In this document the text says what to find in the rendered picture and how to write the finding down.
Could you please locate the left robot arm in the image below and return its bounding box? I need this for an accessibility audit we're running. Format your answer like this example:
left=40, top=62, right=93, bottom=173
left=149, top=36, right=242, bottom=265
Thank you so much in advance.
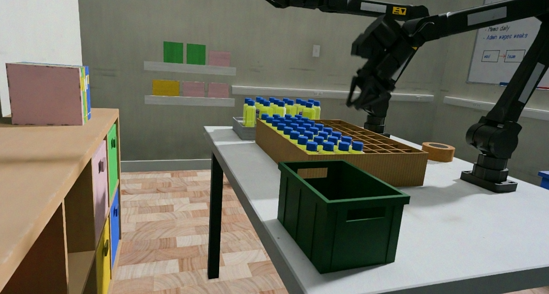
left=350, top=0, right=549, bottom=190

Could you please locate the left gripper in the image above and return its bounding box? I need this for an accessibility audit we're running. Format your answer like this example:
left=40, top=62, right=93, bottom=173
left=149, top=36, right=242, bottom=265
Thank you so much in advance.
left=345, top=62, right=400, bottom=109

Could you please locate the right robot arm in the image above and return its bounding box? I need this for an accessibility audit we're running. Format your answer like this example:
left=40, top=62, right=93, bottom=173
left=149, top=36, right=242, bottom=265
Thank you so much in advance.
left=302, top=0, right=430, bottom=138

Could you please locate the brown cardboard carton with grid dividers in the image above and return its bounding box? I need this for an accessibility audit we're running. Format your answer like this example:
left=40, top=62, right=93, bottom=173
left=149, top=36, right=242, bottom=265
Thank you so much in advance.
left=255, top=118, right=429, bottom=187

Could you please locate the dark green plastic crate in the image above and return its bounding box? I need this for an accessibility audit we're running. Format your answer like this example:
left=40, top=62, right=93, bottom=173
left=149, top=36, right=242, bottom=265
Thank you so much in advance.
left=277, top=160, right=410, bottom=274

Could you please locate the brown roll of packing tape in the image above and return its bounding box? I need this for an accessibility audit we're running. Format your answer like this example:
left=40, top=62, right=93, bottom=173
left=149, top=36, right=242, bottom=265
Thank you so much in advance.
left=422, top=142, right=455, bottom=162

